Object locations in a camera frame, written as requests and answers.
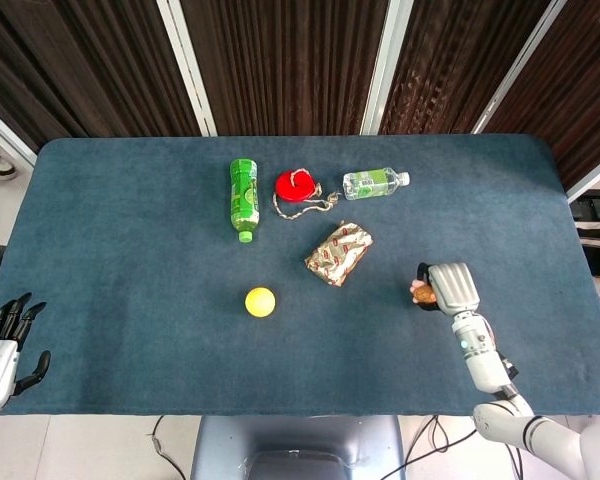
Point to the clear water bottle green label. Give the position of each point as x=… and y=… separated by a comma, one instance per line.
x=372, y=184

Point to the blue table cloth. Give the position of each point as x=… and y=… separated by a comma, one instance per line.
x=155, y=310

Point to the brown curtain panel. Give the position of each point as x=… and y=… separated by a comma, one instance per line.
x=580, y=90
x=290, y=65
x=450, y=65
x=80, y=65

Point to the green plastic drink bottle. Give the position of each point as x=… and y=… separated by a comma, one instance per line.
x=244, y=197

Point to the white frame rail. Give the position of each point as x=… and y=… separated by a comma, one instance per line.
x=7, y=135
x=592, y=180

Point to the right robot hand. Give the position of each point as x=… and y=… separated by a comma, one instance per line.
x=455, y=290

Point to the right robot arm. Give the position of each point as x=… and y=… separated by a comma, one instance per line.
x=485, y=365

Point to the white frame pole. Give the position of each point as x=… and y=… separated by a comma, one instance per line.
x=187, y=65
x=384, y=65
x=517, y=65

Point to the small pink orange object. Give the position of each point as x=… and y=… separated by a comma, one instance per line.
x=422, y=294

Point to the black foot pedal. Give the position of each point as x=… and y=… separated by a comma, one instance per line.
x=591, y=206

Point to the crumpled foil snack packet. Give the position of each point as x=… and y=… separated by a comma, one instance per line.
x=339, y=255

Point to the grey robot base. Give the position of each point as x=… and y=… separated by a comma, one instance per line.
x=300, y=445

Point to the yellow ball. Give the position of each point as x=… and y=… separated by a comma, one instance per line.
x=260, y=301

